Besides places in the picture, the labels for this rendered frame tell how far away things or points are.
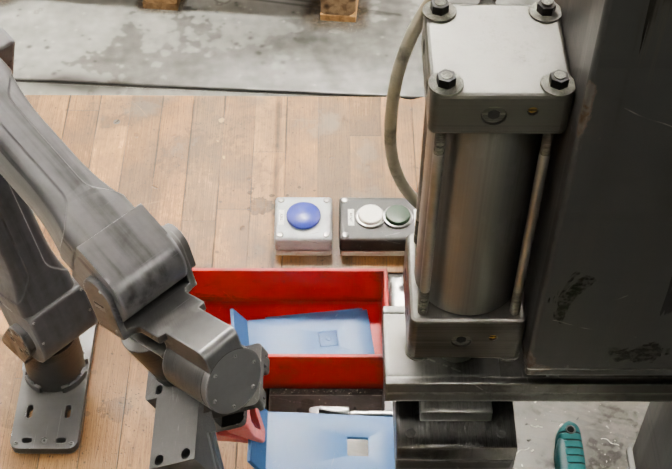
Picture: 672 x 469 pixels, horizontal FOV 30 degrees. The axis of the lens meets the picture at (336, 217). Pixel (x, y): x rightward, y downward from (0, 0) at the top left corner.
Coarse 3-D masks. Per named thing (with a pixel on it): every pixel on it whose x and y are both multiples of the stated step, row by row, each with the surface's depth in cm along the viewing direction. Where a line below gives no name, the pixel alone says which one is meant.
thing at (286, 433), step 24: (288, 432) 120; (312, 432) 121; (336, 432) 121; (360, 432) 121; (384, 432) 121; (264, 456) 118; (288, 456) 119; (312, 456) 119; (336, 456) 119; (360, 456) 119; (384, 456) 120
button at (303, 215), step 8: (296, 208) 147; (304, 208) 147; (312, 208) 147; (288, 216) 147; (296, 216) 146; (304, 216) 146; (312, 216) 147; (320, 216) 147; (296, 224) 146; (304, 224) 146; (312, 224) 146
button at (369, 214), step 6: (360, 210) 147; (366, 210) 147; (372, 210) 147; (378, 210) 147; (360, 216) 147; (366, 216) 147; (372, 216) 147; (378, 216) 147; (366, 222) 146; (372, 222) 146; (378, 222) 146
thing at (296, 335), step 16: (240, 320) 138; (256, 320) 140; (272, 320) 140; (288, 320) 140; (304, 320) 140; (320, 320) 140; (336, 320) 140; (352, 320) 140; (368, 320) 140; (240, 336) 137; (256, 336) 139; (272, 336) 139; (288, 336) 139; (304, 336) 139; (352, 336) 139; (368, 336) 139; (272, 352) 137; (288, 352) 137; (304, 352) 137; (320, 352) 137; (336, 352) 137; (352, 352) 137; (368, 352) 137
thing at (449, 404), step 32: (384, 320) 106; (384, 352) 104; (384, 384) 104; (416, 384) 102; (448, 384) 102; (480, 384) 102; (512, 384) 102; (544, 384) 102; (576, 384) 102; (608, 384) 102; (640, 384) 102; (416, 416) 105; (448, 416) 104; (480, 416) 104; (512, 416) 105; (416, 448) 103; (448, 448) 103; (480, 448) 103; (512, 448) 103
